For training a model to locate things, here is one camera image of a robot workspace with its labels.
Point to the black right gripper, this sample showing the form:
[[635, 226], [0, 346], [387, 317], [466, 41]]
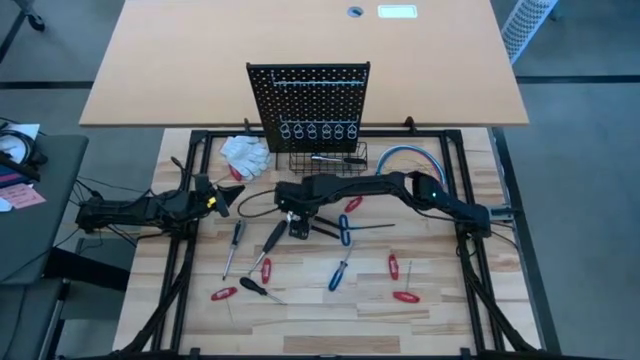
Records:
[[300, 225]]

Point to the white paper sheet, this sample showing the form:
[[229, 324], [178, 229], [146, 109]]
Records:
[[22, 131]]

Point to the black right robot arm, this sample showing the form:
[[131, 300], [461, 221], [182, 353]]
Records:
[[360, 187]]

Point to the tan wooden desk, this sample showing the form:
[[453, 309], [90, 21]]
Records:
[[200, 60]]

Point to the yellow tag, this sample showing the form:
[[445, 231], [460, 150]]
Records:
[[212, 202]]

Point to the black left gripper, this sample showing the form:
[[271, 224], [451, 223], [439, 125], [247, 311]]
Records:
[[212, 195]]

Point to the black frame clamp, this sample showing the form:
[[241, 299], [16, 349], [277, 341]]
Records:
[[246, 125], [409, 124]]

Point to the pink paper note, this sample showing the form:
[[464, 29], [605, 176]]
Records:
[[20, 196]]

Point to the grey side table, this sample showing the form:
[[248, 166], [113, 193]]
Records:
[[45, 225]]

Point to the black perforated peg board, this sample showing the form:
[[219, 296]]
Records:
[[312, 105]]

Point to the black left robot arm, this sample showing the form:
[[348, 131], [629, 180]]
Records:
[[125, 210]]

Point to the white work gloves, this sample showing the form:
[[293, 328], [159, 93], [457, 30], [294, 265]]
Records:
[[246, 155]]

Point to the white rectangular desk plate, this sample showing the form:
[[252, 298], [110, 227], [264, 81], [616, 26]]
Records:
[[397, 11]]

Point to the black metal table frame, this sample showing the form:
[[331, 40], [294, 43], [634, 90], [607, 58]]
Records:
[[325, 133]]

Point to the black chair caster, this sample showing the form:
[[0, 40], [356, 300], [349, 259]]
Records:
[[35, 22]]

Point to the metal bar tool rack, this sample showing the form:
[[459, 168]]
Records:
[[317, 82]]

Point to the white perforated panel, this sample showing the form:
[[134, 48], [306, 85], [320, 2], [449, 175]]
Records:
[[527, 22]]

